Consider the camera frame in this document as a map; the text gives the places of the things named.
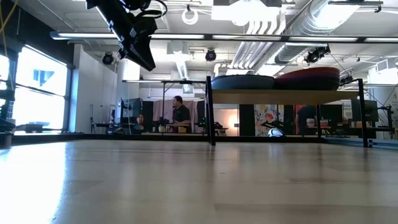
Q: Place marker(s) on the thin black tripod stand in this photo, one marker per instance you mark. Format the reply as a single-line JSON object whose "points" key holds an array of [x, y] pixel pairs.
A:
{"points": [[92, 118]]}

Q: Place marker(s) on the black background rig frame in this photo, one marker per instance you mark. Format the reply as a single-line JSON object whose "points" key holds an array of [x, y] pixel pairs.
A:
{"points": [[186, 81]]}

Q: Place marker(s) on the white round ceiling lamp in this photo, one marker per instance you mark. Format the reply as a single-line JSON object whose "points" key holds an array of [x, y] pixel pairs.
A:
{"points": [[185, 21]]}

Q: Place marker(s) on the floral poster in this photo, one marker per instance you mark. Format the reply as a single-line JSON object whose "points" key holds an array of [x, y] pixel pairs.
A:
{"points": [[264, 115]]}

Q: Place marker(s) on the wooden shelf with black legs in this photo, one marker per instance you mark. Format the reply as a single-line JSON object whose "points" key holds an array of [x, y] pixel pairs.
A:
{"points": [[280, 97]]}

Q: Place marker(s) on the black ceiling spotlight cluster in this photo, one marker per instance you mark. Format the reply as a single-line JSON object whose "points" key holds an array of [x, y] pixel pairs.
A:
{"points": [[315, 55]]}

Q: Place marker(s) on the blue plate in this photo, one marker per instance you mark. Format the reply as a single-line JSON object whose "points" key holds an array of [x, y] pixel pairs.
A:
{"points": [[242, 84]]}

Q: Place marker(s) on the purple plate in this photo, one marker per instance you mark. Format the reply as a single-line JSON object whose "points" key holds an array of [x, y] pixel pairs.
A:
{"points": [[308, 78], [308, 74]]}

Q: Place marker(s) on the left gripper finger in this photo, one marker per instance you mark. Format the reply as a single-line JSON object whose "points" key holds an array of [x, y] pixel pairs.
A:
{"points": [[138, 57], [148, 56]]}

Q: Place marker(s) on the black round ceiling speaker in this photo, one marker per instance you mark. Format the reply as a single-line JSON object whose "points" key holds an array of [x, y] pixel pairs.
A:
{"points": [[108, 58], [210, 55]]}

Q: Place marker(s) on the small black ceiling fixture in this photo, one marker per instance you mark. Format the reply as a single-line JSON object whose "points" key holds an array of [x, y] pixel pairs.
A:
{"points": [[345, 80]]}

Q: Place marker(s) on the silver ventilation duct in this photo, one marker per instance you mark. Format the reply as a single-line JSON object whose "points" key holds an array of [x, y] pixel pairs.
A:
{"points": [[311, 25]]}

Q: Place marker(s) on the long linear ceiling light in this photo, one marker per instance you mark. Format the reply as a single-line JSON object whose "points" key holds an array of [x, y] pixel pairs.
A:
{"points": [[77, 35]]}

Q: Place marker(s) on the dark grey plate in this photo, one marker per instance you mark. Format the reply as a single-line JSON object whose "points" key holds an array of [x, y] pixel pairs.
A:
{"points": [[308, 87]]}

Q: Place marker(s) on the white ceiling pipes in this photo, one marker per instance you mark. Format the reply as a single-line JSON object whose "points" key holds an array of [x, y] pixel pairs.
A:
{"points": [[248, 53]]}

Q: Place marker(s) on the large bright window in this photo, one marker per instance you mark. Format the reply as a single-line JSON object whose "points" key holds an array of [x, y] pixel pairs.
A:
{"points": [[40, 102]]}

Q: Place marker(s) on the person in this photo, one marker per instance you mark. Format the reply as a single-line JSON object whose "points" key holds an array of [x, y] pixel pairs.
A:
{"points": [[182, 115], [306, 115], [140, 119]]}

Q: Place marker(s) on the black partition panel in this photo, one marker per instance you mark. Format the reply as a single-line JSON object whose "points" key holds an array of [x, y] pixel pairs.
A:
{"points": [[246, 119]]}

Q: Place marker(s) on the black monitor on stand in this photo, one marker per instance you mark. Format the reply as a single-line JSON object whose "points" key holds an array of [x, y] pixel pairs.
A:
{"points": [[132, 109], [365, 110]]}

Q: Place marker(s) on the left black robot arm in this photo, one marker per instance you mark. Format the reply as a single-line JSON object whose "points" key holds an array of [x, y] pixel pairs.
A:
{"points": [[109, 18]]}

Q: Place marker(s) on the beige curtain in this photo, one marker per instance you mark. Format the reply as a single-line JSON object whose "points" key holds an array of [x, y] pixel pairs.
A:
{"points": [[161, 109]]}

